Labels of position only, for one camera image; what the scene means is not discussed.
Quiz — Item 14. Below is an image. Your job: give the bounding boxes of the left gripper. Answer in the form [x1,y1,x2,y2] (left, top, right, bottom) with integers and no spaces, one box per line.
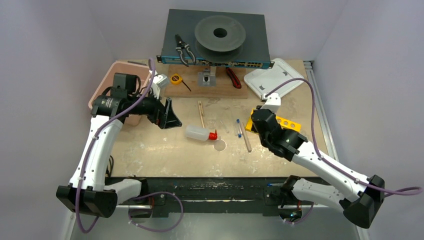
[127,86,182,128]

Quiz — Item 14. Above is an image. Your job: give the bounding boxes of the test tube blue cap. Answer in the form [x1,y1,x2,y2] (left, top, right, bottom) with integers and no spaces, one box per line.
[235,118,243,138]

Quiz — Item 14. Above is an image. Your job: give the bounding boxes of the yellow test tube rack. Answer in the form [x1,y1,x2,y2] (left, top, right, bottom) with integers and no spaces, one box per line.
[244,115,302,134]

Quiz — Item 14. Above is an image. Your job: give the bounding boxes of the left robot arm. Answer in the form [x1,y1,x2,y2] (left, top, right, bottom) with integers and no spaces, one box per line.
[56,73,182,218]

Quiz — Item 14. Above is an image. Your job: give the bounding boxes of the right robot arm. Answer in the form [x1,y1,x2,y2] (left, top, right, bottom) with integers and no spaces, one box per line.
[251,109,385,229]

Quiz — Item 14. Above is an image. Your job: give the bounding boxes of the white squeeze bottle red cap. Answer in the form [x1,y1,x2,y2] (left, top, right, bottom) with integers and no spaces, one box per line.
[185,125,218,141]

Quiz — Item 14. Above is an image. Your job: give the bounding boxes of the wooden stick left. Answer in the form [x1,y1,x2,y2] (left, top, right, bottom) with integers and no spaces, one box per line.
[198,100,205,128]

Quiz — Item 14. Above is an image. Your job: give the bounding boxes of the wooden board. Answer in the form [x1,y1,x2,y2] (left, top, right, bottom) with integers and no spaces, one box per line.
[164,64,248,99]

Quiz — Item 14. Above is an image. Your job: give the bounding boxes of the yellow tape measure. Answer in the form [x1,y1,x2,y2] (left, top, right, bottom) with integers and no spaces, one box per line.
[170,73,192,92]

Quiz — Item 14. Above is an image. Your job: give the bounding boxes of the small glass beaker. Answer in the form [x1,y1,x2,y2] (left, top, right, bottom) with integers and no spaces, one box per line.
[205,114,217,130]

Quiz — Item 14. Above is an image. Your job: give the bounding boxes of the pink plastic bin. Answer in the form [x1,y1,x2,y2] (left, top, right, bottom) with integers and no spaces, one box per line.
[89,61,155,129]

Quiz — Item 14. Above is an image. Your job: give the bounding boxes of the clear petri dish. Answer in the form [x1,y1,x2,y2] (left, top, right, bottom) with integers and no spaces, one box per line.
[213,139,227,152]

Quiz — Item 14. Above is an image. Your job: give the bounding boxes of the red utility knife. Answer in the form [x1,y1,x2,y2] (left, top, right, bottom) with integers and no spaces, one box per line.
[225,67,242,89]

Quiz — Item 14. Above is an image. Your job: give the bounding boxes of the white plastic lid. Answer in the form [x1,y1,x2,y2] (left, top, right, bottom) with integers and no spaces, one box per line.
[243,58,305,102]

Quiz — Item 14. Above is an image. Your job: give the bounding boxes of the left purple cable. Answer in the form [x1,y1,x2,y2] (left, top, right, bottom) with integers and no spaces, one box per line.
[74,58,184,234]

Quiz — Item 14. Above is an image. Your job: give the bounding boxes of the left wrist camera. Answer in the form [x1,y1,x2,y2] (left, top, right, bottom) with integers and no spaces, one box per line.
[149,70,170,100]

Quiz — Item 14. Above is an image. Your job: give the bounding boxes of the grey metal bracket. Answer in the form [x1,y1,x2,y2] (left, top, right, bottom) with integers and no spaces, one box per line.
[197,66,217,87]

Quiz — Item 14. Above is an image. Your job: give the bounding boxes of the black wire stripper pliers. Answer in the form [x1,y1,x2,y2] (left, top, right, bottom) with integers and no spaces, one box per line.
[174,34,197,67]

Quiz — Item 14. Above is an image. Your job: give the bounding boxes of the grey cable spool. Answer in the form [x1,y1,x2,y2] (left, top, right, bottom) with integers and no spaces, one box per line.
[194,15,247,64]

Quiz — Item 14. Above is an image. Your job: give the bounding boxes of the grey network switch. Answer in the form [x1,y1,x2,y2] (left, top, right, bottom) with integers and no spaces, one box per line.
[156,9,274,70]

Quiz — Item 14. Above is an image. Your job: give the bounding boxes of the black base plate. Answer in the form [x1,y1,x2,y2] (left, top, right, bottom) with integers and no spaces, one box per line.
[124,177,311,221]

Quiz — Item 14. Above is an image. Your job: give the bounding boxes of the aluminium rail frame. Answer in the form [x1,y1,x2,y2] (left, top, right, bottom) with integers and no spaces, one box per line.
[67,60,369,240]

